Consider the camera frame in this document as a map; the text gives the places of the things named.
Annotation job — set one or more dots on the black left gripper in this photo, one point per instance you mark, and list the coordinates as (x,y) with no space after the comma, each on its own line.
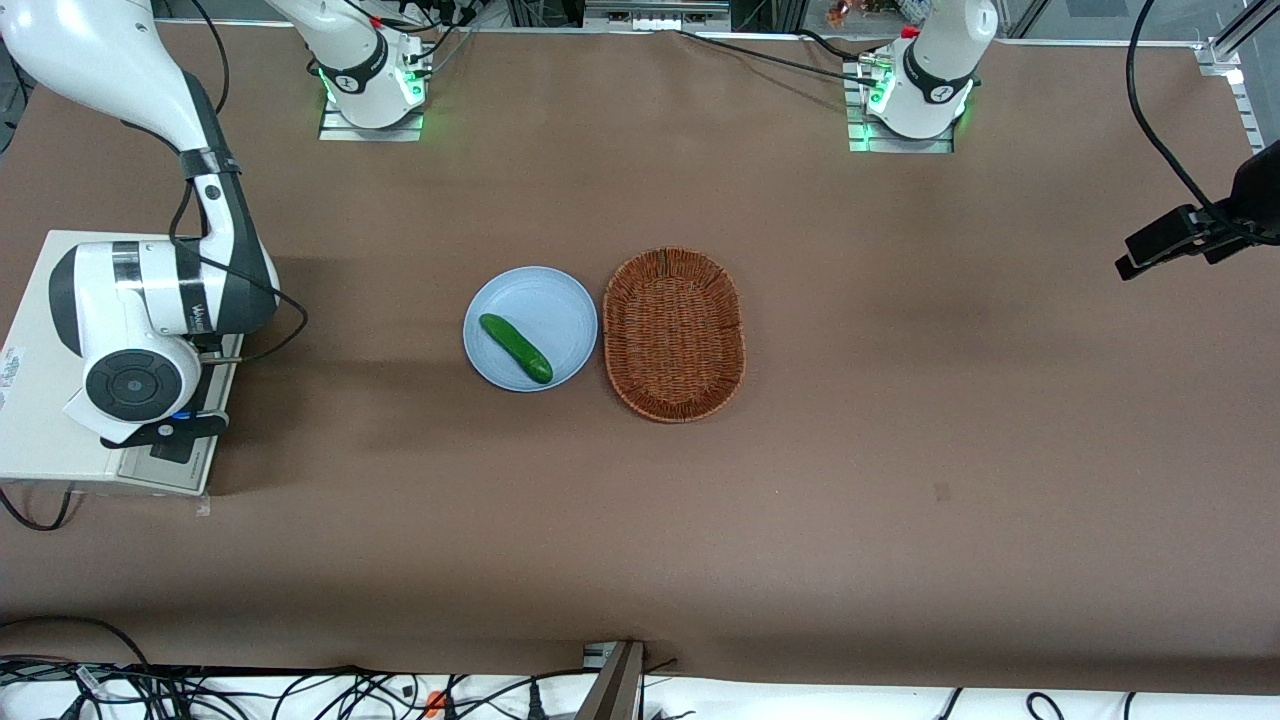
(1257,196)

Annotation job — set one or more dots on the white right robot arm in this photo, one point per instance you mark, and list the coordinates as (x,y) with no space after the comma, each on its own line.
(100,60)

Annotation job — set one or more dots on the white toaster oven body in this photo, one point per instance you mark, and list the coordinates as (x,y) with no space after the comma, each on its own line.
(30,440)

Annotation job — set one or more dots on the brown table cover sheet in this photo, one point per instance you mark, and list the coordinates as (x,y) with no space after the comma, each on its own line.
(900,500)

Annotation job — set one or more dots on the brown wicker basket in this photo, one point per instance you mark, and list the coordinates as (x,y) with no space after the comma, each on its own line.
(675,335)

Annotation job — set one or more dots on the grey power strip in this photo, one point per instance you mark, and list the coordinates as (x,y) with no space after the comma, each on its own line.
(655,15)

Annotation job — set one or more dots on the light blue round plate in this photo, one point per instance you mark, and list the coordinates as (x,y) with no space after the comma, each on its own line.
(550,310)

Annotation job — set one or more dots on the green cucumber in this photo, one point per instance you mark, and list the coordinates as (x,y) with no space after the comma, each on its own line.
(515,348)

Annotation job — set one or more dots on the barcode label sticker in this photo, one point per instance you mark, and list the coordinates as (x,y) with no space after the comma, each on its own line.
(10,370)

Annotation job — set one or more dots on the aluminium frame corner bracket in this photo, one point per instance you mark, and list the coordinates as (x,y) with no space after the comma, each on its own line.
(1218,58)

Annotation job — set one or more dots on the grey camera stand post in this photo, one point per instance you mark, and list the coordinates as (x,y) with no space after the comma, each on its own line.
(612,690)

